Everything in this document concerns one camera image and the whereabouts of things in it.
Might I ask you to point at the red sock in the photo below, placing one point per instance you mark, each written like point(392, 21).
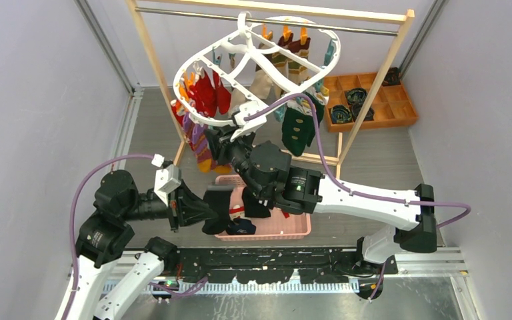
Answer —
point(205, 92)

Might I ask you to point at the navy santa sock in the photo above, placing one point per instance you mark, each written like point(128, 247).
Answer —
point(239, 224)

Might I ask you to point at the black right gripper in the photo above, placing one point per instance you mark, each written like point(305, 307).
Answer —
point(220, 142)

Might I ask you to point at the rolled dark sock in tray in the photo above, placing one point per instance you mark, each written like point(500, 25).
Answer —
point(356, 95)

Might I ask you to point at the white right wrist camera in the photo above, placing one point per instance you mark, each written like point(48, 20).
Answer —
point(249, 118)

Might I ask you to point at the green sock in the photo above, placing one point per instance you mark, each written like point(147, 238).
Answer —
point(298, 130)

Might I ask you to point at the pink perforated plastic basket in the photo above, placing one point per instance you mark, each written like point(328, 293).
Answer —
point(278, 226)

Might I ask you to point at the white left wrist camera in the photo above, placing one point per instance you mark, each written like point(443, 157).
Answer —
point(167, 177)

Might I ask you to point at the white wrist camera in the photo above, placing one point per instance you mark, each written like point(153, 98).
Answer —
point(249, 118)
point(167, 177)

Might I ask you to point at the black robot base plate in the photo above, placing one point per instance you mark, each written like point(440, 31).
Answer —
point(269, 265)

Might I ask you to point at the metal hanging rod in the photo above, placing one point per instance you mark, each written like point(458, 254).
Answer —
point(267, 21)

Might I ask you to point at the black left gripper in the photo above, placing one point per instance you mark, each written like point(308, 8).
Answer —
point(184, 206)

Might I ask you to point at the striped beige maroon sock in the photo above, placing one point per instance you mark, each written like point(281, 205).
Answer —
point(294, 71)

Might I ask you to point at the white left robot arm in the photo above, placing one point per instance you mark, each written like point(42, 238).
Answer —
point(101, 241)

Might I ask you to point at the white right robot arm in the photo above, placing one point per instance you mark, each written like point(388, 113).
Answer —
point(272, 180)

